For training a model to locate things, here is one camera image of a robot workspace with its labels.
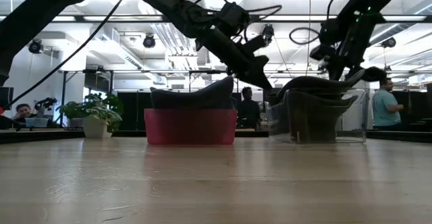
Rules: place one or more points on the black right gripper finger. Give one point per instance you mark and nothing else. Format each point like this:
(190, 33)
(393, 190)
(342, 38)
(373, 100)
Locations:
(337, 71)
(376, 74)

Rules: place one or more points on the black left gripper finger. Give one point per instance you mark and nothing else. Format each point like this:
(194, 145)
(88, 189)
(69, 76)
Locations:
(254, 44)
(258, 72)

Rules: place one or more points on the background black robot arm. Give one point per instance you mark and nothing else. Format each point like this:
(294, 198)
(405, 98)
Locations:
(47, 104)

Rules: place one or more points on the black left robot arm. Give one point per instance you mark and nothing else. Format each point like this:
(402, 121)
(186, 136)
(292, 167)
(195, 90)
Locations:
(30, 18)

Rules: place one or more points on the person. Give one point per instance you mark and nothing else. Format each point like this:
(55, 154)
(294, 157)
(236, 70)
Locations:
(384, 106)
(23, 112)
(249, 109)

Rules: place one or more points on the white cylindrical machine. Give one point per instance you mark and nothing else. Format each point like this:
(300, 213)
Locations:
(354, 119)

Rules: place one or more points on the clear plastic bin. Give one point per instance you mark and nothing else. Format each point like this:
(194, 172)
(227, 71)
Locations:
(362, 133)

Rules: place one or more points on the red plastic bin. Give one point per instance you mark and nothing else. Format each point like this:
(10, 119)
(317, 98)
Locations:
(190, 126)

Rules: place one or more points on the black partition panel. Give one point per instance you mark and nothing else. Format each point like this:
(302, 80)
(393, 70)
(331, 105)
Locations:
(131, 111)

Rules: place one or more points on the large green leafy plant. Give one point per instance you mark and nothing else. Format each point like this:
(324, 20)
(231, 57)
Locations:
(101, 109)

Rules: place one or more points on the white plant pot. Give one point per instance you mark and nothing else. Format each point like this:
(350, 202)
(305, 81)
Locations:
(96, 127)

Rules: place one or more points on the small green potted plant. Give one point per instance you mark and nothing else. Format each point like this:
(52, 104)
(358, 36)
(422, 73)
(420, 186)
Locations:
(71, 109)

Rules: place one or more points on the white tub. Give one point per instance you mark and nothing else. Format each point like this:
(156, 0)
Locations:
(37, 122)

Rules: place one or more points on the dark background table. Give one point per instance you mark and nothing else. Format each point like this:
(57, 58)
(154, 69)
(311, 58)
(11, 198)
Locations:
(40, 136)

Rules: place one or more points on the black monitor screen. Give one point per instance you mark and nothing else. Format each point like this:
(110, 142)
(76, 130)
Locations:
(6, 98)

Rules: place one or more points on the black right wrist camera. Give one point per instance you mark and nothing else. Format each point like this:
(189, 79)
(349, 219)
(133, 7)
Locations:
(322, 52)

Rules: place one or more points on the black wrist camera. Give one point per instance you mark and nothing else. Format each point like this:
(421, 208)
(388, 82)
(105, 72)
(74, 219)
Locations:
(234, 16)
(322, 52)

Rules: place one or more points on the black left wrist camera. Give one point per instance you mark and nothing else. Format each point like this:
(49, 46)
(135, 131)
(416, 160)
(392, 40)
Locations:
(234, 16)

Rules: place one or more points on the black overhead frame beam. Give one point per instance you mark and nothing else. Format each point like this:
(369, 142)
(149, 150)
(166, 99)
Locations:
(78, 18)

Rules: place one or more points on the black metal background frame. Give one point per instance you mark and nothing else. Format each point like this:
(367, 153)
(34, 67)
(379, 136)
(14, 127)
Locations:
(64, 92)

